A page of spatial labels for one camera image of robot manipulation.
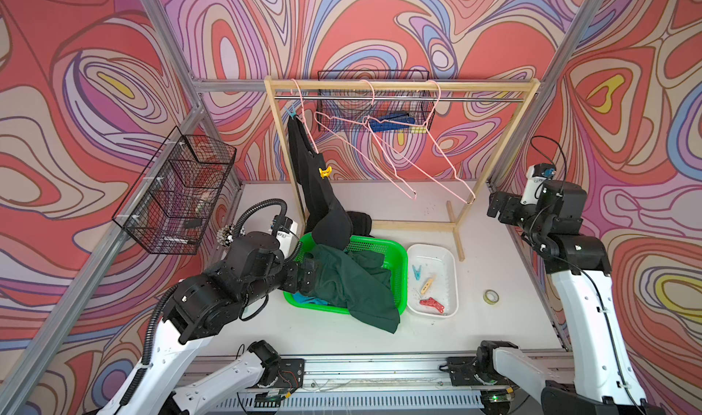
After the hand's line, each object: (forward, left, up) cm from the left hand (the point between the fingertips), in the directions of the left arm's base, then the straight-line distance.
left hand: (308, 260), depth 61 cm
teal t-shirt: (0, +5, -22) cm, 22 cm away
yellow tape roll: (+4, -55, -30) cm, 63 cm away
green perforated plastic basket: (+17, -23, -24) cm, 38 cm away
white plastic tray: (+17, -41, -29) cm, 53 cm away
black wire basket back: (+62, -11, 0) cm, 63 cm away
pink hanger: (+61, -13, -9) cm, 63 cm away
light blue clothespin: (+12, -32, -30) cm, 46 cm away
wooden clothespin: (+7, -35, -29) cm, 46 cm away
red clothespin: (+1, -37, -30) cm, 48 cm away
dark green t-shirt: (+3, -12, -17) cm, 21 cm away
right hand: (+14, -50, +3) cm, 52 cm away
